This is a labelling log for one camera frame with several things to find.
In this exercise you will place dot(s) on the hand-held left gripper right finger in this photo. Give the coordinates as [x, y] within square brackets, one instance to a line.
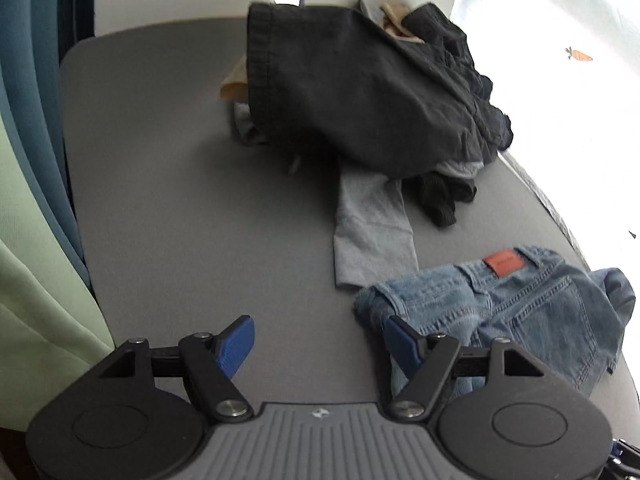
[403, 343]

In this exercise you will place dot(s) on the tan garment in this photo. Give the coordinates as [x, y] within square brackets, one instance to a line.
[395, 22]

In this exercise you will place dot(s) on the black knit garment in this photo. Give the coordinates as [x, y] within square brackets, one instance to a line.
[442, 197]

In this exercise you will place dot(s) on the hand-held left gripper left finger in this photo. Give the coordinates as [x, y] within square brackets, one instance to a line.
[236, 344]

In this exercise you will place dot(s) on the white carrot print bedsheet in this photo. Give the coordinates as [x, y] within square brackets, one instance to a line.
[565, 85]

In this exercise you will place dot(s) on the blue denim shorts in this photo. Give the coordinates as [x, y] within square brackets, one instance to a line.
[520, 305]

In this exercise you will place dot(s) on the blue curtain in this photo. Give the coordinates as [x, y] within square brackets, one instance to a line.
[30, 85]

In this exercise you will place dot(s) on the black pants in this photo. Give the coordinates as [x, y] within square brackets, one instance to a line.
[360, 90]

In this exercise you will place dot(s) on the grey shirt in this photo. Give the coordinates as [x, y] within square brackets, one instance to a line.
[372, 230]

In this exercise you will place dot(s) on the green curtain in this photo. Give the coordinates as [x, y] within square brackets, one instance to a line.
[35, 280]

